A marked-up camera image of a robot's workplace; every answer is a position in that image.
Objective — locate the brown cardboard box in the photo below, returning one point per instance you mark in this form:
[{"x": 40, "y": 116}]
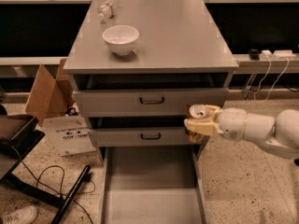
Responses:
[{"x": 50, "y": 95}]

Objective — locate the grey open bottom drawer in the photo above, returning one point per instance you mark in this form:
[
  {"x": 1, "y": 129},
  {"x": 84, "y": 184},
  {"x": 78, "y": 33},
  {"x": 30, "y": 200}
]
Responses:
[{"x": 152, "y": 185}]

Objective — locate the grey drawer cabinet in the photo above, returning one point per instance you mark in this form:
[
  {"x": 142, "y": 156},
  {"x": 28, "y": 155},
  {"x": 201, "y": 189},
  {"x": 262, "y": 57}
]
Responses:
[{"x": 175, "y": 37}]

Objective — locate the black metal stand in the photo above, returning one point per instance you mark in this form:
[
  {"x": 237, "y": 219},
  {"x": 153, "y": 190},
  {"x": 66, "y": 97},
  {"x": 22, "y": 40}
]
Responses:
[{"x": 18, "y": 136}]

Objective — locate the white ceramic bowl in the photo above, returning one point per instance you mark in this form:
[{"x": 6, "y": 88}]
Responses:
[{"x": 121, "y": 39}]

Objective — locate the white sneaker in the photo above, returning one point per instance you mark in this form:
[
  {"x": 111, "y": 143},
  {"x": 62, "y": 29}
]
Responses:
[{"x": 25, "y": 215}]

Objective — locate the grey middle drawer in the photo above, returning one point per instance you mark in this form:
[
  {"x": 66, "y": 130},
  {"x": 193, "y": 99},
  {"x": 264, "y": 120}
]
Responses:
[{"x": 142, "y": 131}]

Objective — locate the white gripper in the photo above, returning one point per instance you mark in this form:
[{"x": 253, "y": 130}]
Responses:
[{"x": 232, "y": 123}]

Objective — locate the black power adapter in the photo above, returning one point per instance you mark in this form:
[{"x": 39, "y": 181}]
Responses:
[{"x": 254, "y": 54}]

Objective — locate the grey top drawer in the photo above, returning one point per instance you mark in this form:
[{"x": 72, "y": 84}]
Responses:
[{"x": 149, "y": 95}]

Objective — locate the white printed paper bag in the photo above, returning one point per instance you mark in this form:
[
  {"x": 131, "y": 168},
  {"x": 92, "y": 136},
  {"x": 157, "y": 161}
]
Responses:
[{"x": 68, "y": 134}]

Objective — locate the orange soda can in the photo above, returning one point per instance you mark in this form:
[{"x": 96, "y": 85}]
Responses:
[{"x": 195, "y": 112}]

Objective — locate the white power strip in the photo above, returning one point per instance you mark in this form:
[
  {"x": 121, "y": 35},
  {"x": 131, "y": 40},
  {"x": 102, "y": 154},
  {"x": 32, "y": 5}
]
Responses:
[{"x": 278, "y": 54}]

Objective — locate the clear plastic bottle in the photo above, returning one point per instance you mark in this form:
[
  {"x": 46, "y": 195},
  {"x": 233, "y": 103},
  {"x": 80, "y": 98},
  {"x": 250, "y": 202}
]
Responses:
[{"x": 106, "y": 10}]

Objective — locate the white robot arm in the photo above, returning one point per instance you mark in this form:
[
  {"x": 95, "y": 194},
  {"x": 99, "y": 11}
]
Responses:
[{"x": 278, "y": 136}]

